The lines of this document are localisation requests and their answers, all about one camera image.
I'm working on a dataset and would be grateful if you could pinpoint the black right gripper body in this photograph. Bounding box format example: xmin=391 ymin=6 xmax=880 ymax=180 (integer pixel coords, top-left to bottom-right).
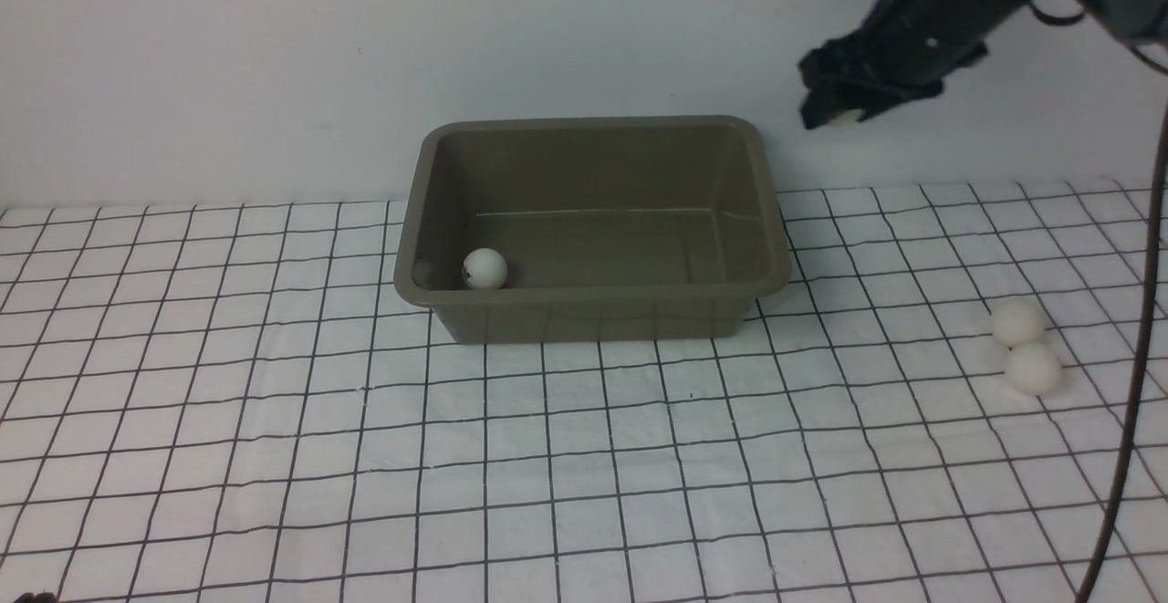
xmin=860 ymin=0 xmax=1031 ymax=88

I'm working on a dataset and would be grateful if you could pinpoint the white checkered tablecloth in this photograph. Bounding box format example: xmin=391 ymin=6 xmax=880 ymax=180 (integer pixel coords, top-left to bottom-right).
xmin=1 ymin=182 xmax=1148 ymax=602

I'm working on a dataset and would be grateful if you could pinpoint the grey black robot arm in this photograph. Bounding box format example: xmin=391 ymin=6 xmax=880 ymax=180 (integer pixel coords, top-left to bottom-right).
xmin=799 ymin=0 xmax=1167 ymax=130

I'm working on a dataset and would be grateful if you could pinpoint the white ping-pong ball pair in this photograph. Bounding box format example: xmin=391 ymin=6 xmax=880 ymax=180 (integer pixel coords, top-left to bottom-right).
xmin=989 ymin=299 xmax=1048 ymax=348
xmin=1004 ymin=344 xmax=1063 ymax=398

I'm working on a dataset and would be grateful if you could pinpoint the black cable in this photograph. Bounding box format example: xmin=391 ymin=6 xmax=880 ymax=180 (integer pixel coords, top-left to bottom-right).
xmin=1031 ymin=0 xmax=1168 ymax=603

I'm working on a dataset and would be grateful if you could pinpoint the olive green plastic bin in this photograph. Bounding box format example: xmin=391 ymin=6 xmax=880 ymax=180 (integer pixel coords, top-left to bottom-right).
xmin=392 ymin=116 xmax=793 ymax=345

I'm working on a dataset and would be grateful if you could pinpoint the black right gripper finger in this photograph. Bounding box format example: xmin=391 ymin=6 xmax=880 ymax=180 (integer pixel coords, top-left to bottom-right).
xmin=798 ymin=33 xmax=877 ymax=93
xmin=800 ymin=82 xmax=945 ymax=130

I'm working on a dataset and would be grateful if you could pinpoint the white ping-pong ball front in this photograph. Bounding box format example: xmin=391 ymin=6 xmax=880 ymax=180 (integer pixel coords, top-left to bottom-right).
xmin=826 ymin=109 xmax=865 ymax=129

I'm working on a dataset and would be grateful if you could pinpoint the dark object bottom left corner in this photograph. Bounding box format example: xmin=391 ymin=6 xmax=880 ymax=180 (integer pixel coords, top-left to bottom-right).
xmin=14 ymin=592 xmax=58 ymax=603

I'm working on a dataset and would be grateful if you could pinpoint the white ping-pong ball with logo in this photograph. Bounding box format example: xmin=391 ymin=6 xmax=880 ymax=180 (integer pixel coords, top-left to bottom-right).
xmin=463 ymin=248 xmax=509 ymax=290

